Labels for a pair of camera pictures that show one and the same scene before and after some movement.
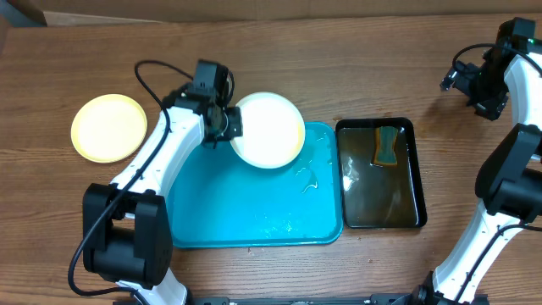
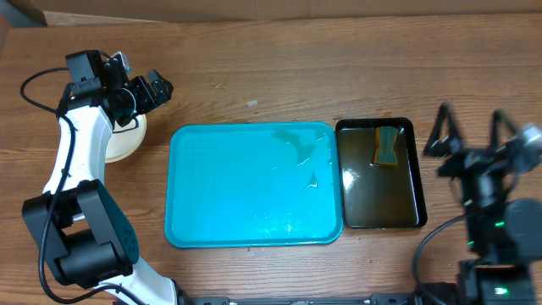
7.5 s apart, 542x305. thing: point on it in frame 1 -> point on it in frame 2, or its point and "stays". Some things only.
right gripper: x=464 y=81 -> x=447 y=145
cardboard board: x=89 y=13 stays
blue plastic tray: x=219 y=201 stays
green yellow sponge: x=385 y=149 stays
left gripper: x=237 y=125 -> x=163 y=95
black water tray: x=373 y=196 stays
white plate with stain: x=273 y=130 -> x=125 y=140
